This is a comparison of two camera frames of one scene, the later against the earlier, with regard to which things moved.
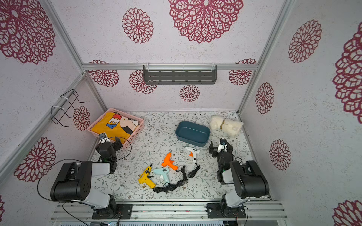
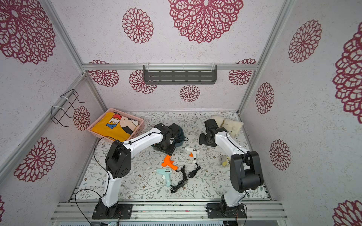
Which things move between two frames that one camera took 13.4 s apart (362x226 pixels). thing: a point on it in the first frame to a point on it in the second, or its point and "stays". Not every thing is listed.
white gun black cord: [192, 173] stays
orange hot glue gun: [167, 162] stays
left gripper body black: [116, 147] to [167, 147]
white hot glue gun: [193, 153] stays
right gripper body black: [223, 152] to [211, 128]
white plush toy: [229, 126] stays
